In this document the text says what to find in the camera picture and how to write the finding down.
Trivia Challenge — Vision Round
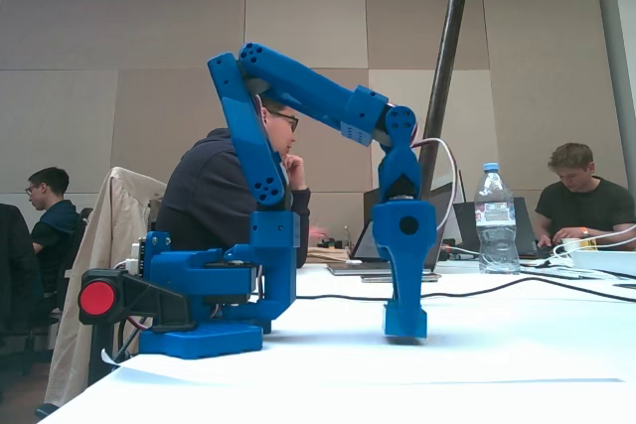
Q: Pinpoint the blue lego brick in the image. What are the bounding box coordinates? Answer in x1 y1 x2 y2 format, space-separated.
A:
382 300 429 345

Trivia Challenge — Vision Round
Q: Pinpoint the grey open laptop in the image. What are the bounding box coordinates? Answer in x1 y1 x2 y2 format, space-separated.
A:
327 183 456 279

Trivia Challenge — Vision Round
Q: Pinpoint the brown cardboard piece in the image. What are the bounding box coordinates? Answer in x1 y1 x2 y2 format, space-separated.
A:
303 244 352 265

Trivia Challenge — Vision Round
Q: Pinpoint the clear plastic water bottle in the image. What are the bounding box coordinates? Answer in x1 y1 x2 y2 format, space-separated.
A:
473 162 522 275

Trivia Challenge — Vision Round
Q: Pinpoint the black open laptop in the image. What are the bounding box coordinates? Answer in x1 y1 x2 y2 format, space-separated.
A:
452 197 543 260

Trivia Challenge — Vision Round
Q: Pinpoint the white and yellow cup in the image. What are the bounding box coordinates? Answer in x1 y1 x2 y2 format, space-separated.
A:
560 237 598 254

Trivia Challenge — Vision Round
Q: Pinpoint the person in dark t-shirt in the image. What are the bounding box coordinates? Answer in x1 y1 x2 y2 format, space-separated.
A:
534 142 636 251

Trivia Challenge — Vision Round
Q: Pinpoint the dark metal stand pole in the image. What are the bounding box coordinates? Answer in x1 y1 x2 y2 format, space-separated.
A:
418 0 469 202

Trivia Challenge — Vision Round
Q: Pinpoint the white flat box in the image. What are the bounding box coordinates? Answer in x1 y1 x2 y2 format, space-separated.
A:
568 248 636 277

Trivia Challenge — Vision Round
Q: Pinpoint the person in dark hoodie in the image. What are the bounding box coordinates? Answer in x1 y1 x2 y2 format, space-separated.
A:
156 98 312 269

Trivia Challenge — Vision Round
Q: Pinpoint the grey metal stand pole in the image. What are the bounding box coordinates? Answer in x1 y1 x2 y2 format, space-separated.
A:
595 0 636 187

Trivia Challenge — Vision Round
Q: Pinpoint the black box red button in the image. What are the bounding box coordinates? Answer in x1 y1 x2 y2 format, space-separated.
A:
78 267 198 385

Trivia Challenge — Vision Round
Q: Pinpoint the beige jacket on chair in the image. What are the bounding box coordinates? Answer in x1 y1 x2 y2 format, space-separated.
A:
44 166 168 408

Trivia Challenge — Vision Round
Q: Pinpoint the person with dark vest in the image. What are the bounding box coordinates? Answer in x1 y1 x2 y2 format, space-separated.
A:
24 167 83 296

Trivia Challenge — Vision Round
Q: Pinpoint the black cable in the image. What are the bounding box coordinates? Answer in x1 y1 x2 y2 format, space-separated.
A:
295 274 636 304

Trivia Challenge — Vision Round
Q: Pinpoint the white and red servo cable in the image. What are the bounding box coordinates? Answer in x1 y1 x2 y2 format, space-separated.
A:
410 137 458 234

